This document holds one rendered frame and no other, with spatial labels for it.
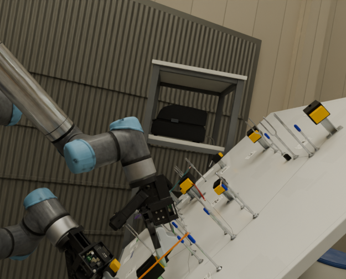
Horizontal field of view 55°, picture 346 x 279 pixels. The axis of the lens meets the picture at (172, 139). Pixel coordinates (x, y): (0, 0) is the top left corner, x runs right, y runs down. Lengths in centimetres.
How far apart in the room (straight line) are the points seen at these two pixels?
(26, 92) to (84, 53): 231
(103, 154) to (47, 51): 238
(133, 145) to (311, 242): 43
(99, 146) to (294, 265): 45
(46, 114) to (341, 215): 65
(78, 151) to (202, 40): 294
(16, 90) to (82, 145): 20
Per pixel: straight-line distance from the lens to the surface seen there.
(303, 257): 59
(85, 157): 75
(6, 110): 105
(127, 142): 78
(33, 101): 84
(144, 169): 79
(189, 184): 130
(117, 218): 80
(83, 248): 84
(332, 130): 94
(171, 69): 177
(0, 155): 306
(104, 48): 317
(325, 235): 59
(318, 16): 450
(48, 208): 90
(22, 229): 95
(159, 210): 81
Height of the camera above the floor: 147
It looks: 1 degrees down
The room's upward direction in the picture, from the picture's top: 10 degrees clockwise
